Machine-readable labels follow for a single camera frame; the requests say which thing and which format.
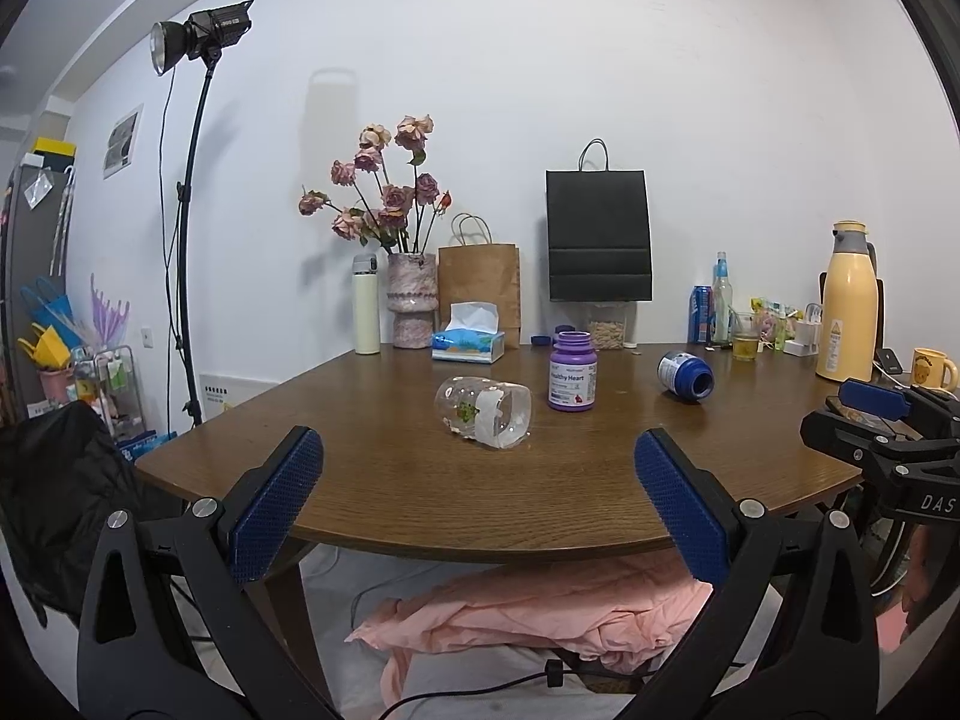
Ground brown paper bag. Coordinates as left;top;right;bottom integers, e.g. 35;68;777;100
437;213;522;350

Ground clear glass cup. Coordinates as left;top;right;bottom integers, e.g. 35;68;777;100
436;376;533;451

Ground purple clothes hangers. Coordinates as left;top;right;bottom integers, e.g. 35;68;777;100
88;273;131;350

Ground yellow dustpan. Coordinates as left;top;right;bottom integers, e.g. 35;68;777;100
16;322;74;370

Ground wire rack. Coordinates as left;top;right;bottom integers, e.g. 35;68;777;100
71;345;147;440

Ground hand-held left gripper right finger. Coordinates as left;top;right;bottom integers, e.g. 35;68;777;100
619;427;880;720

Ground blue and white bottle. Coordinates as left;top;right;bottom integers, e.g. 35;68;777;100
657;350;716;400

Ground dried pink roses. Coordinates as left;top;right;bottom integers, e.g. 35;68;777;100
298;114;454;254

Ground black jacket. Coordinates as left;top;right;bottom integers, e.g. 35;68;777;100
0;399;162;627

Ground pink cloth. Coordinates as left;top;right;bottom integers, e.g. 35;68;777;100
345;549;715;706

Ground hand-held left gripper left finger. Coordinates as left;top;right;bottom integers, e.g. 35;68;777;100
77;426;338;720

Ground yellow mug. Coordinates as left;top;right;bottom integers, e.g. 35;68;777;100
911;347;959;393

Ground blue tissue box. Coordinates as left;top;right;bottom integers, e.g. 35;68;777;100
430;301;506;364

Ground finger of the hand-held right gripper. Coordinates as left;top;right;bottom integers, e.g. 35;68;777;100
838;379;960;425
799;409;960;470

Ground black paper bag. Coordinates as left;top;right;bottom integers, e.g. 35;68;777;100
545;139;653;303

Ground snack packets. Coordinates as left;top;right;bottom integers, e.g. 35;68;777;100
750;295;787;338

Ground grey cabinet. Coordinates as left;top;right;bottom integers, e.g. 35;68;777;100
0;161;76;421

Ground black floor cable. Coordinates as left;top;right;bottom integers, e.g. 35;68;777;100
375;660;646;720

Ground wall poster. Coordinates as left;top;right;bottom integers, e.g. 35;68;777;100
102;103;145;180

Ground blue drink can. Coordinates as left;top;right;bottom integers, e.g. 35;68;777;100
688;285;714;345

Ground white thermos bottle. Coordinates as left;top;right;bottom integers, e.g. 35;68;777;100
352;254;382;356

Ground pink patterned vase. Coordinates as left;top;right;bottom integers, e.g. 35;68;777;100
387;252;438;350

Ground yellow thermos jug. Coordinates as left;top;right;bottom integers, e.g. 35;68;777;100
814;220;880;383

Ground glass jar of nuts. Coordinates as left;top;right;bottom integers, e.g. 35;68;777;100
586;302;628;351

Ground black studio light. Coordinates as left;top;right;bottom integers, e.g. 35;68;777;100
150;0;254;77

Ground black light stand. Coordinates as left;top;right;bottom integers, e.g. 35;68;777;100
160;45;222;428

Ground clear glass bottle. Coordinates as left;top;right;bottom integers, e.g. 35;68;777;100
711;251;734;348

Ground purple pill bottle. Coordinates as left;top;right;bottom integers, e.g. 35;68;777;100
547;330;599;413

